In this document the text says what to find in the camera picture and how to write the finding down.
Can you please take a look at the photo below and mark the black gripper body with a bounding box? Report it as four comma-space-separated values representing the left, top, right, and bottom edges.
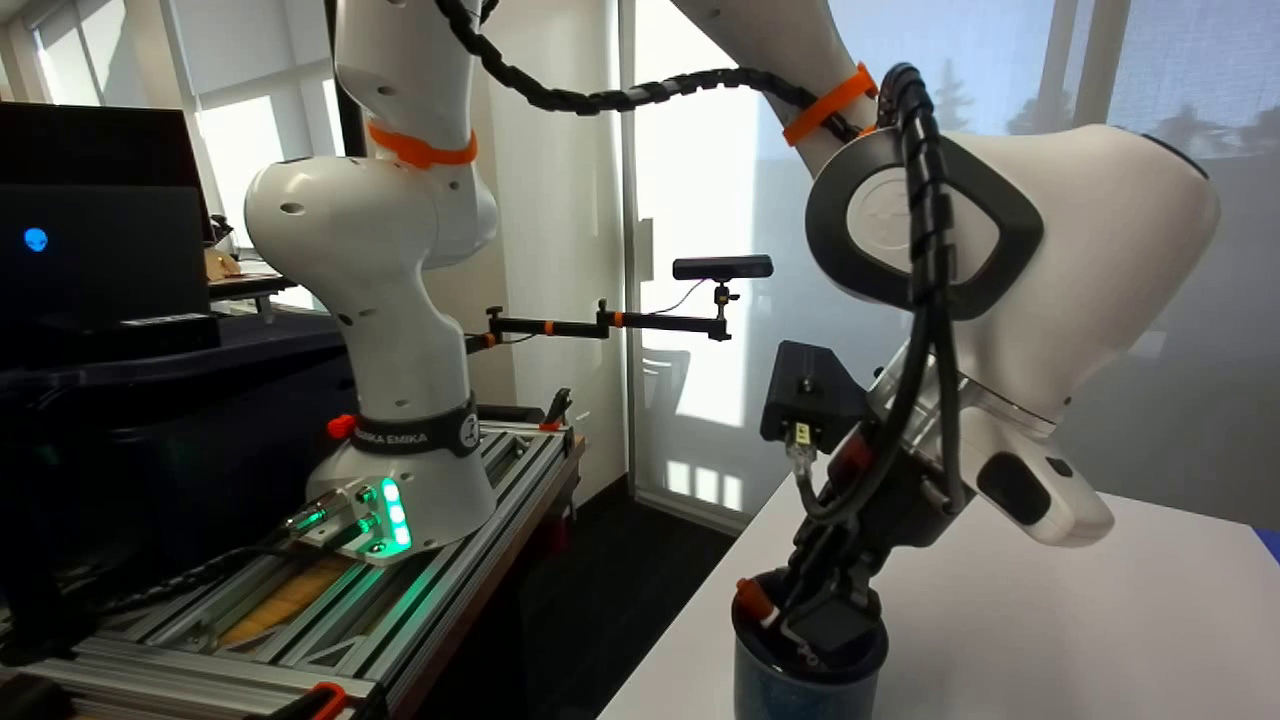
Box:
796, 442, 977, 571

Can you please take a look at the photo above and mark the orange black clamp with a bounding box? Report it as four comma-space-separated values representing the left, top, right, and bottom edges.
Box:
305, 679, 357, 720

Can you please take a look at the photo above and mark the black braided cable conduit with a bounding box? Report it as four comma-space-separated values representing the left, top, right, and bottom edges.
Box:
433, 0, 971, 535

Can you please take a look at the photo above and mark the yellow wooden strip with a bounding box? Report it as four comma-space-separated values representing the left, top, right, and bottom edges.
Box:
218, 556, 352, 657

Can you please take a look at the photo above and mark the aluminium extrusion robot cart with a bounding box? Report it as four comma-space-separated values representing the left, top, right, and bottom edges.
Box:
0, 411, 591, 720

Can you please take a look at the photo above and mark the dark blue mug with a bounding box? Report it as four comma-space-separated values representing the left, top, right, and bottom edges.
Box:
731, 566, 893, 720

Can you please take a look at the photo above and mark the black computer monitor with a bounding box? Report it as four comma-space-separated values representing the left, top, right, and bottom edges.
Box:
0, 100, 224, 354

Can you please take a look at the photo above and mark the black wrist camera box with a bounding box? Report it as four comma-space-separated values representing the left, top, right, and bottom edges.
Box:
758, 334, 888, 455

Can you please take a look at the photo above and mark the black desk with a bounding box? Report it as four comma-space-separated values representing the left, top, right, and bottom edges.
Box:
0, 311, 364, 633

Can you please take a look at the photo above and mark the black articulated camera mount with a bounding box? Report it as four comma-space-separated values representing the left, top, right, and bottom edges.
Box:
463, 274, 741, 354

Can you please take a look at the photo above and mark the white window blind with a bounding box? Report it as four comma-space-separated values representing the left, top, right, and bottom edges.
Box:
155, 0, 338, 110

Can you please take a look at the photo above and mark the orange strap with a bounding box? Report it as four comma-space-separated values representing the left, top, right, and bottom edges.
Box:
364, 117, 484, 170
782, 59, 886, 151

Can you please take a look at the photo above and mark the black bar camera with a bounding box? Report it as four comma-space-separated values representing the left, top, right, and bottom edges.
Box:
670, 250, 776, 284

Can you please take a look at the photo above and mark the metal door handle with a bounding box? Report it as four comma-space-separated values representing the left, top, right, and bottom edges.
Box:
631, 216, 660, 284

